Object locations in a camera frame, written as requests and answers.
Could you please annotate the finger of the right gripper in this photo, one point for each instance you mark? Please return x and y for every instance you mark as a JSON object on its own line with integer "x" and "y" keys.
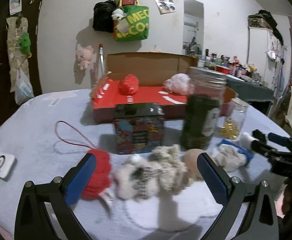
{"x": 260, "y": 145}
{"x": 280, "y": 140}

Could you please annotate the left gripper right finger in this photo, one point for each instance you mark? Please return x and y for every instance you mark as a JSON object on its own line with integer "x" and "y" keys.
{"x": 260, "y": 218}

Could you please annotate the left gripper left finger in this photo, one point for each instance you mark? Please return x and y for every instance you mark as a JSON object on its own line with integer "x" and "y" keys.
{"x": 32, "y": 219}

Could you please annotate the white fluffy cotton roll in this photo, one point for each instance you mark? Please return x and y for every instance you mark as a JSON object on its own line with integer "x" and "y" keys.
{"x": 245, "y": 140}

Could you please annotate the white translucent pouch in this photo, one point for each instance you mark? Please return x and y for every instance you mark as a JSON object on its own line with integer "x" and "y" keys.
{"x": 228, "y": 157}

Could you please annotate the red knitted ball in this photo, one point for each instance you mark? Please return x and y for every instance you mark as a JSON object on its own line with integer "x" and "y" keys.
{"x": 99, "y": 181}

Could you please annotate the beige round powder puff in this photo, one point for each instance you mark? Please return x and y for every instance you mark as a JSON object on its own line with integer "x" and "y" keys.
{"x": 190, "y": 160}

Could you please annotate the cream knitted scrunchie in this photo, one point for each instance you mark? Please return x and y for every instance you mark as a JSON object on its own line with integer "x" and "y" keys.
{"x": 174, "y": 176}

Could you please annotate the white mesh bath pouf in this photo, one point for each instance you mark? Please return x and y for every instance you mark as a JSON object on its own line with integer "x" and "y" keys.
{"x": 178, "y": 84}

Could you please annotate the red foam net sleeve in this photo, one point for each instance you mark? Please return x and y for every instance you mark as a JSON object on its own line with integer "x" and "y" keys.
{"x": 129, "y": 85}

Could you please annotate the blue white sponge cloth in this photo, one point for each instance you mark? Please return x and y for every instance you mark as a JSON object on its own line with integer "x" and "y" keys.
{"x": 244, "y": 151}

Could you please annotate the small jar gold beads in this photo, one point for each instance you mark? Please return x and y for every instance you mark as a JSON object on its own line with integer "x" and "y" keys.
{"x": 235, "y": 119}

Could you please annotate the dark green clothed table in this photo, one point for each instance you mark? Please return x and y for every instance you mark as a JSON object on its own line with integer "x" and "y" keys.
{"x": 248, "y": 91}

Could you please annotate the large glass jar green label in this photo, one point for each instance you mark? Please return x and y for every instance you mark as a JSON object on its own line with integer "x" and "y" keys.
{"x": 203, "y": 106}

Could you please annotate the white small device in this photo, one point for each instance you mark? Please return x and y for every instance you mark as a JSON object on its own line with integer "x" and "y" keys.
{"x": 6, "y": 163}

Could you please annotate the white wardrobe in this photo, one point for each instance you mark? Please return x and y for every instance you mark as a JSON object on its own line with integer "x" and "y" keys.
{"x": 264, "y": 56}

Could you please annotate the grey fleece blanket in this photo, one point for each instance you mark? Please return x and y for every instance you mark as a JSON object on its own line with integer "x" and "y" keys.
{"x": 47, "y": 136}

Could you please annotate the dark wooden door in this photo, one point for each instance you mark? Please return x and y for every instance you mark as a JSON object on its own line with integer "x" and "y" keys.
{"x": 17, "y": 17}

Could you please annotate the colourful tin box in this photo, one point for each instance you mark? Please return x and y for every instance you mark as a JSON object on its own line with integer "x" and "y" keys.
{"x": 139, "y": 127}

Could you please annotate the plastic bag on door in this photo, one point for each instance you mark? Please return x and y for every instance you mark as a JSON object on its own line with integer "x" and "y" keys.
{"x": 23, "y": 88}

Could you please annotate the cardboard box red lining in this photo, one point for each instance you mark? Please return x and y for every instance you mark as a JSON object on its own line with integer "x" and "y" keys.
{"x": 151, "y": 70}

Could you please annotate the pink plush pig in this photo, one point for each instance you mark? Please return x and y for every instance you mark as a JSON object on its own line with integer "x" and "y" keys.
{"x": 83, "y": 56}

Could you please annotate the green plush toy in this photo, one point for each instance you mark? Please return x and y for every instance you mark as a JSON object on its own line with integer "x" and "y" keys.
{"x": 25, "y": 45}

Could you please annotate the green tote bag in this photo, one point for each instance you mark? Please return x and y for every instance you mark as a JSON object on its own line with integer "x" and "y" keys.
{"x": 135, "y": 25}

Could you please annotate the small white plush charm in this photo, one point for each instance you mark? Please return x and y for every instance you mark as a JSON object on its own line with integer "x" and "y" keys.
{"x": 118, "y": 14}

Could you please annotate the wall mirror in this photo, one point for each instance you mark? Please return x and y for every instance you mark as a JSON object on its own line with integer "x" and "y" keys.
{"x": 193, "y": 27}

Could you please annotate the photo poster on wall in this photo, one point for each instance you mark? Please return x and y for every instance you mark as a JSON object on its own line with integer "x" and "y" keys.
{"x": 165, "y": 6}

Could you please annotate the mop handle orange grip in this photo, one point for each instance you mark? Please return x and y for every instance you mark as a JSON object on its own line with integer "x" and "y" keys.
{"x": 101, "y": 59}

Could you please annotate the black bag on wall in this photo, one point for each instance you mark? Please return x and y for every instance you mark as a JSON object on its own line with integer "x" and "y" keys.
{"x": 102, "y": 16}

